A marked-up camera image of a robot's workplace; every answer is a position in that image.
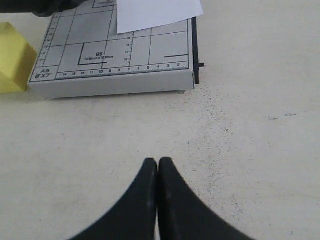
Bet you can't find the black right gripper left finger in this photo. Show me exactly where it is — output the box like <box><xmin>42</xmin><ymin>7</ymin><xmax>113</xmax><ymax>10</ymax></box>
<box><xmin>72</xmin><ymin>158</ymin><xmax>158</xmax><ymax>240</ymax></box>

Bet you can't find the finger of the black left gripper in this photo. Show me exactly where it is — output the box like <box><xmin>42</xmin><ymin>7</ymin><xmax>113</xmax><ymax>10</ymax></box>
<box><xmin>0</xmin><ymin>0</ymin><xmax>86</xmax><ymax>18</ymax></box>

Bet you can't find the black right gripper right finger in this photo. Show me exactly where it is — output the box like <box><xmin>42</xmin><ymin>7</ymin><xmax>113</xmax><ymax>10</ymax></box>
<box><xmin>156</xmin><ymin>157</ymin><xmax>251</xmax><ymax>240</ymax></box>

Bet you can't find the yellow foam cube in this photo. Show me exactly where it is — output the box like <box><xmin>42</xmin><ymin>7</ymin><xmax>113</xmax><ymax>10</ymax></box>
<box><xmin>0</xmin><ymin>22</ymin><xmax>37</xmax><ymax>94</ymax></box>

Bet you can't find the white paper sheet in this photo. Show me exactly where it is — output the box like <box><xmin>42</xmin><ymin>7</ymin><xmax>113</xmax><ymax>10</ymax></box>
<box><xmin>116</xmin><ymin>0</ymin><xmax>204</xmax><ymax>34</ymax></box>

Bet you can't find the grey paper cutter base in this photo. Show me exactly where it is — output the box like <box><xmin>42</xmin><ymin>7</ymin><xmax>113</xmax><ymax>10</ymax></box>
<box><xmin>28</xmin><ymin>0</ymin><xmax>203</xmax><ymax>99</ymax></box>

